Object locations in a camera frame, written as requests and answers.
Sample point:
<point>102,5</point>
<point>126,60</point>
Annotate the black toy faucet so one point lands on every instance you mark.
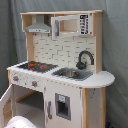
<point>82,64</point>

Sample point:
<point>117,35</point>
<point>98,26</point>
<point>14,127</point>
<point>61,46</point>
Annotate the white microwave door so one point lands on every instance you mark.
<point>71,25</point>

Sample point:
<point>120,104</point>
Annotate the open white oven door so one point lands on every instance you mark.
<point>6,107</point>

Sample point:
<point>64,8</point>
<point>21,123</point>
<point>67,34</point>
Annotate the grey fabric backdrop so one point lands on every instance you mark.
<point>114,44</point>

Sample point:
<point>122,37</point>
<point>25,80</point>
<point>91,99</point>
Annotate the black stovetop red burners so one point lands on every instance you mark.
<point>37,66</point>

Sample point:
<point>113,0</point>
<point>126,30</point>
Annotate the grey range hood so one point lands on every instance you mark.
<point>39,26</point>

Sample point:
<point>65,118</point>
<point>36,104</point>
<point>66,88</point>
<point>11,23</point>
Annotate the right red stove knob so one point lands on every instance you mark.
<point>34,83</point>

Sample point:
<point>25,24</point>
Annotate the left red stove knob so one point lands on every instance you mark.
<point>15,78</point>

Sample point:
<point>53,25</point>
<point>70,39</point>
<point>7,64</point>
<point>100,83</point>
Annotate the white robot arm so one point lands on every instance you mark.
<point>20,122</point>

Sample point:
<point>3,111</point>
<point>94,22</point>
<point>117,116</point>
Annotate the white fridge door with dispenser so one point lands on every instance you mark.
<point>66,106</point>

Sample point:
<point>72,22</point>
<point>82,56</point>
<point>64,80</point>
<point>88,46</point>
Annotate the wooden toy kitchen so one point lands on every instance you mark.
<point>29,102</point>

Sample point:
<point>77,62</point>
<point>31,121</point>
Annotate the red stove knob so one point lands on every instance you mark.
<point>34,83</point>
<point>15,78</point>

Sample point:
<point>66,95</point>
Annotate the grey door handle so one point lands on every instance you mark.
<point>49,110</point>

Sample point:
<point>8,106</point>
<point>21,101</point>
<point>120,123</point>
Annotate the grey metal sink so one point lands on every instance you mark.
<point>73,74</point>

